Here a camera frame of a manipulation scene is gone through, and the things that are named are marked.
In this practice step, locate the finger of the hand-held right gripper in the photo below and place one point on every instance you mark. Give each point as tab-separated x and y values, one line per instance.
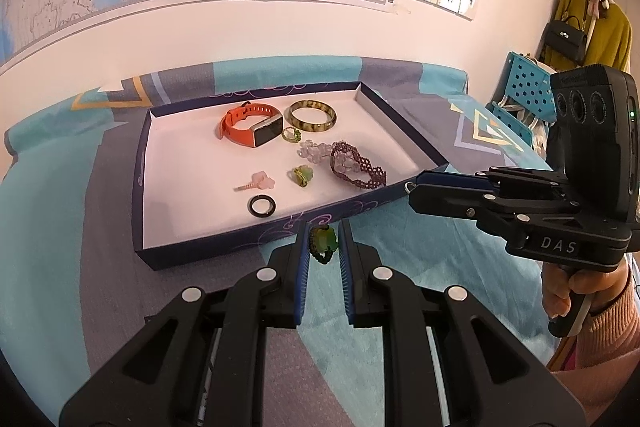
450	179
450	202

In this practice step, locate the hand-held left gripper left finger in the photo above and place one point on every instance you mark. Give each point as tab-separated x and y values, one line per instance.
301	267

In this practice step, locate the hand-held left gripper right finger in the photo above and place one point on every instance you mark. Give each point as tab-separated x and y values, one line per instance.
345	267

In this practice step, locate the pink hair clip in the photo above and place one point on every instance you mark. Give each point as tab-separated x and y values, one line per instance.
262	179

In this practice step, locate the dark blue shallow box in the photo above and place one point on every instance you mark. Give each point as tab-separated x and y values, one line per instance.
200	207

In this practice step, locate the person's right forearm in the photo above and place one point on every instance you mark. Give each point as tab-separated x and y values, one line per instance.
610	347

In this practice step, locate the person's right hand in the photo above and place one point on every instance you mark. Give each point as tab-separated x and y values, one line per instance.
557	287

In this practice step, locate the blue plastic chair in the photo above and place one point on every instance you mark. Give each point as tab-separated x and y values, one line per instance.
527	82

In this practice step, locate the yellow coat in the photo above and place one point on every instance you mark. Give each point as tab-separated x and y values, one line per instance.
615	37

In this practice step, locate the black handbag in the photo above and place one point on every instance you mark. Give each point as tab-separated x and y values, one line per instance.
562	39

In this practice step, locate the green brown bangle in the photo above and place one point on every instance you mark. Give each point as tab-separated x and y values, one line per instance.
310	127

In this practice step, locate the teal grey patterned bedsheet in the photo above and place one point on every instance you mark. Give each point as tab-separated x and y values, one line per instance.
75	232

